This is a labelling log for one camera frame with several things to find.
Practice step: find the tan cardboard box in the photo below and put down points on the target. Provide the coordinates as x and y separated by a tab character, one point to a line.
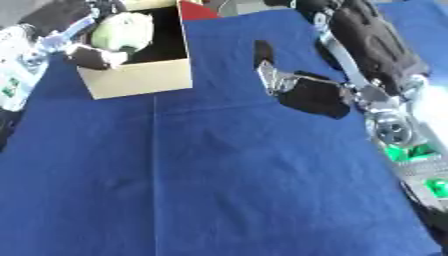
140	78

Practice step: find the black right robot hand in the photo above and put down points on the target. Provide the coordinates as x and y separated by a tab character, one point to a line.
373	43

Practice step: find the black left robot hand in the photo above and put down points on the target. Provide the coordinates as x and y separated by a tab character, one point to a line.
87	55

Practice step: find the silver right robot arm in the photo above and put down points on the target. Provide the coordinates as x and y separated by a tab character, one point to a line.
417	140

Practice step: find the pale green round soft toy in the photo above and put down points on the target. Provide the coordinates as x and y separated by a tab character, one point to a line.
122	31

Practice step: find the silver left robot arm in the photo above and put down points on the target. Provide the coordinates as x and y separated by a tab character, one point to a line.
17	66

